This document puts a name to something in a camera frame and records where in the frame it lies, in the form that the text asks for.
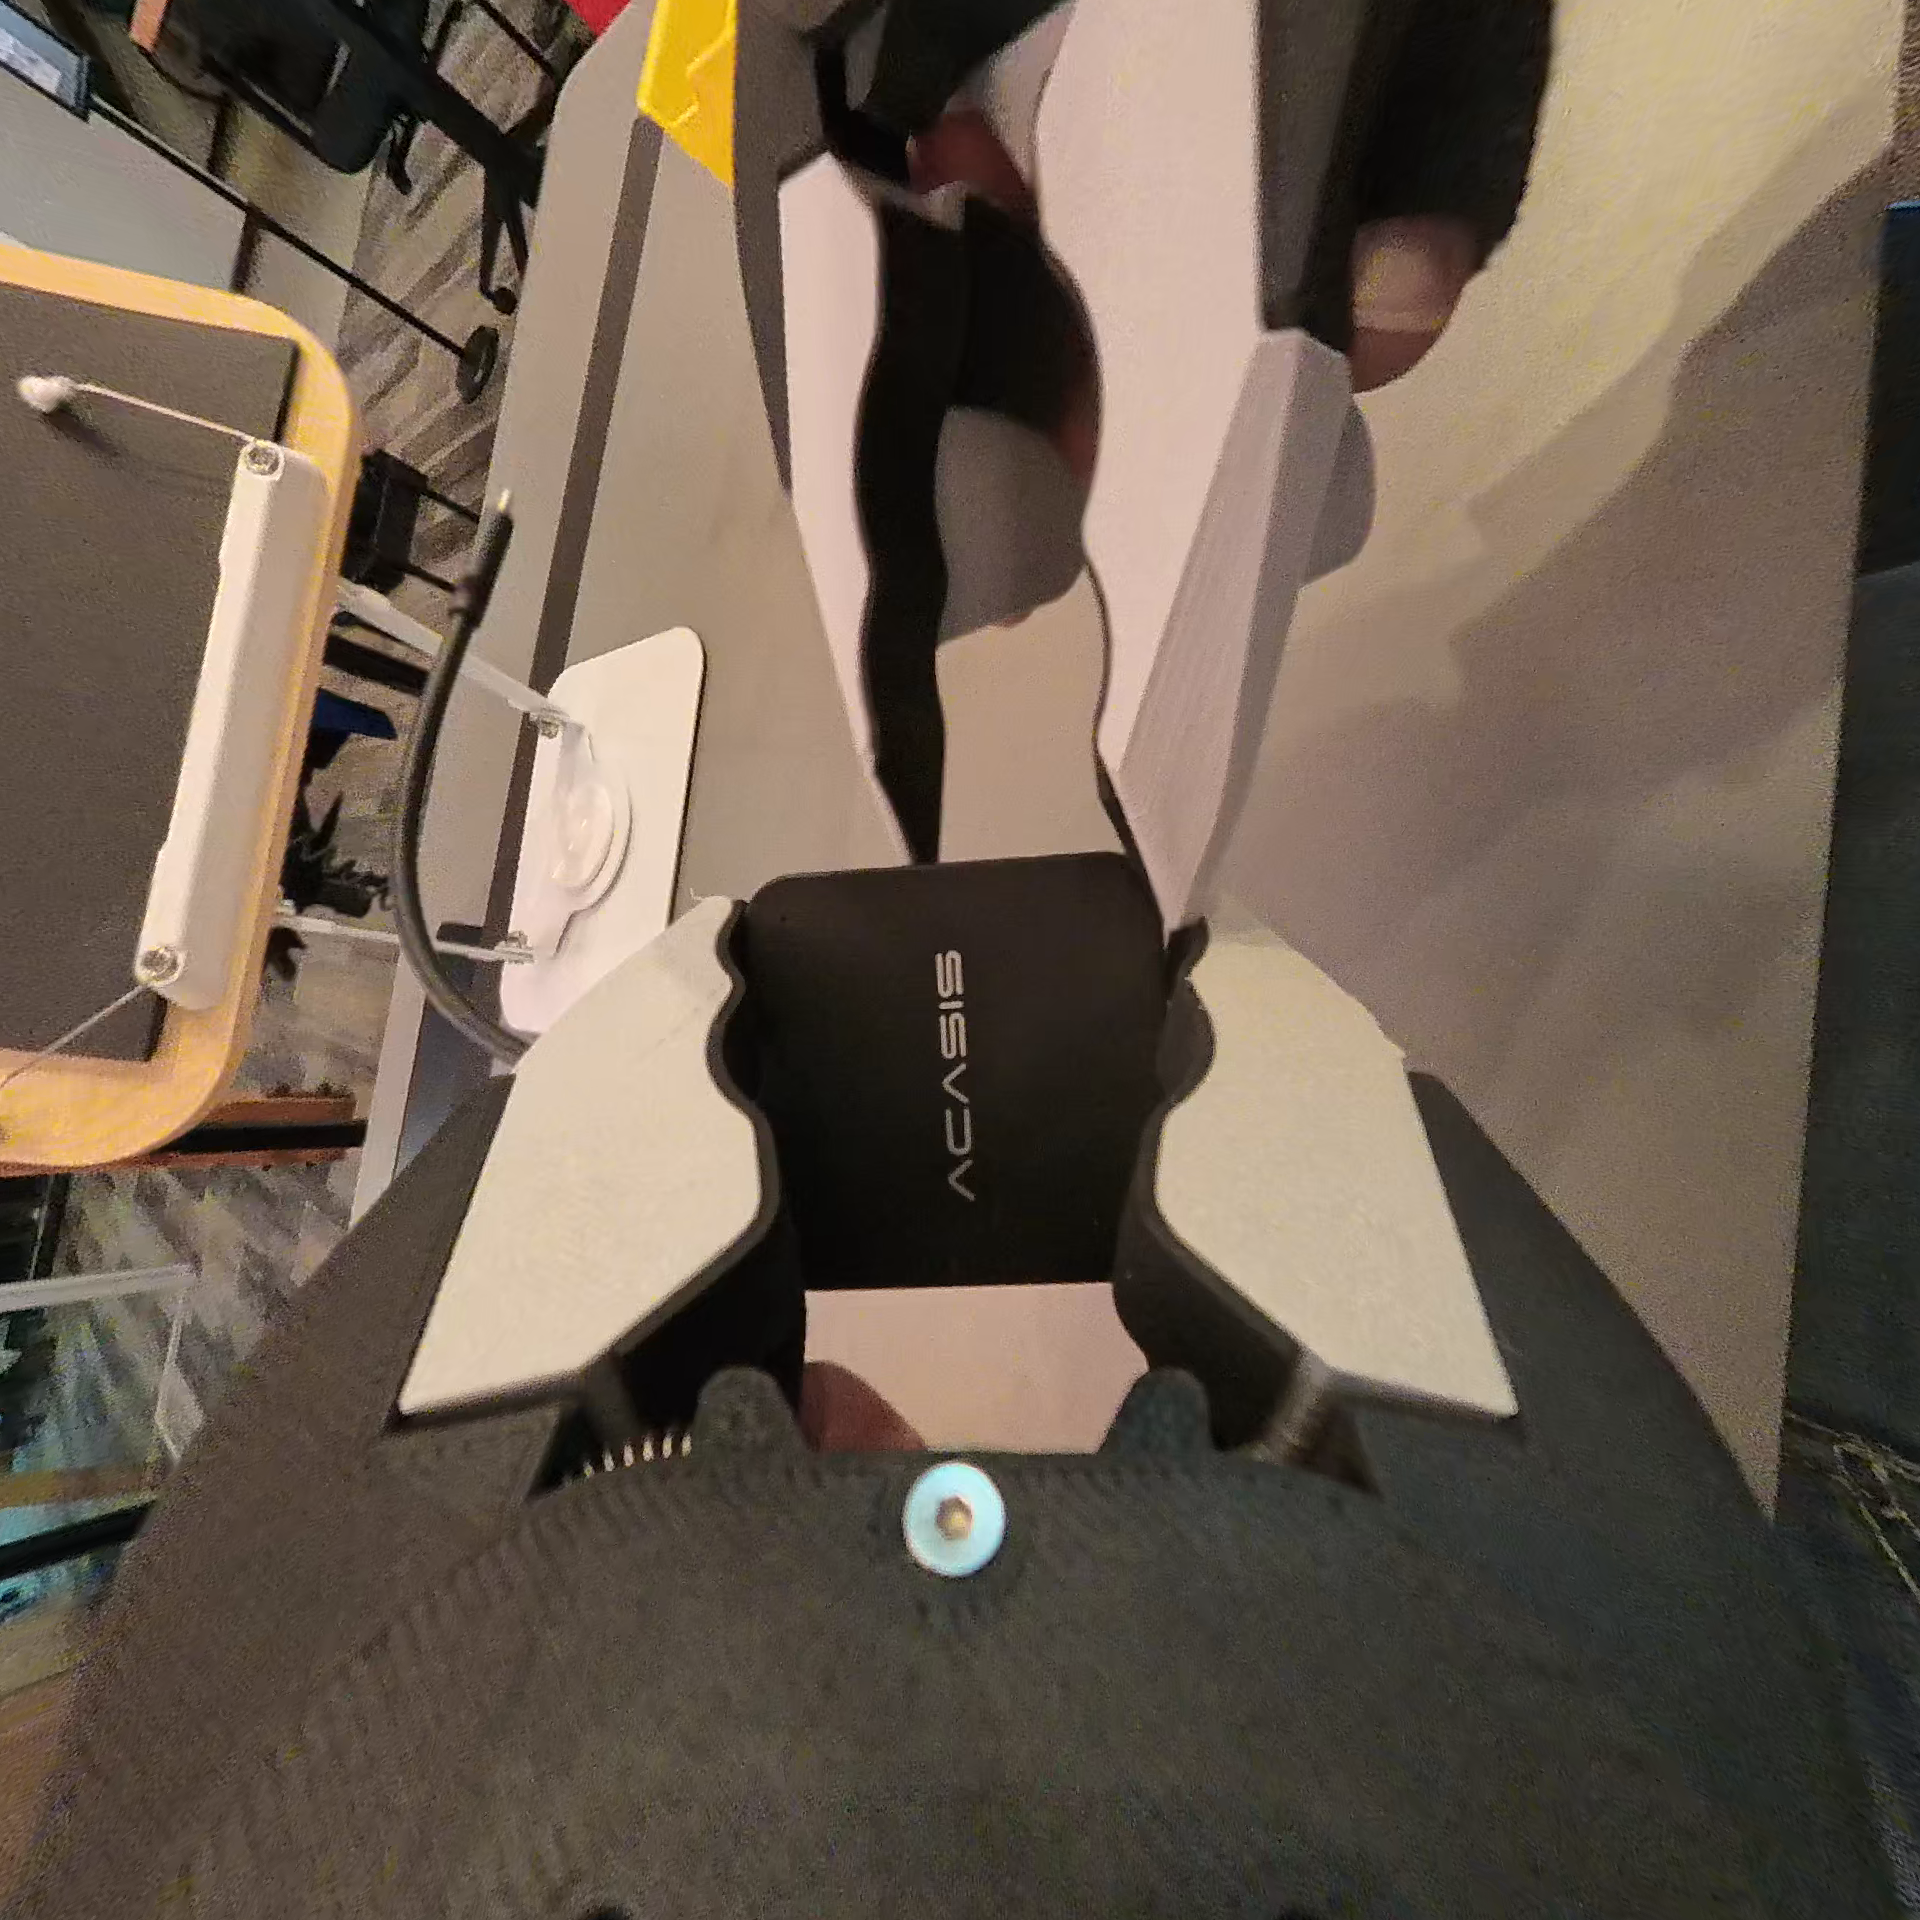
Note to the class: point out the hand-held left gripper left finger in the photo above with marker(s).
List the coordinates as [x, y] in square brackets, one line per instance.
[599, 1199]

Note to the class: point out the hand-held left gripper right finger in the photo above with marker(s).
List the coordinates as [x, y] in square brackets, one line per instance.
[1321, 1215]

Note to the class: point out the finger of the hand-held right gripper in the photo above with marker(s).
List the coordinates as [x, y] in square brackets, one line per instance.
[826, 451]
[1185, 299]

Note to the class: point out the person's right forearm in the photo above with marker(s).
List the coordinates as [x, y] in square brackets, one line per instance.
[1427, 105]

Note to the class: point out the person's right hand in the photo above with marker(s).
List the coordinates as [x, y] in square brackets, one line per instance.
[1410, 299]

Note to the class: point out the person's left hand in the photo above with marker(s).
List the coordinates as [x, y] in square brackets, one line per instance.
[855, 1414]

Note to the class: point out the yellow plastic bin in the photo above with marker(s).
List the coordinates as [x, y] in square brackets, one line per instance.
[683, 90]

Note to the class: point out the person's jeans leg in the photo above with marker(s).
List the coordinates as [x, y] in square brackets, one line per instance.
[1859, 1050]

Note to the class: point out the wooden-edged black board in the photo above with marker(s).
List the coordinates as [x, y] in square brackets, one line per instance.
[90, 675]

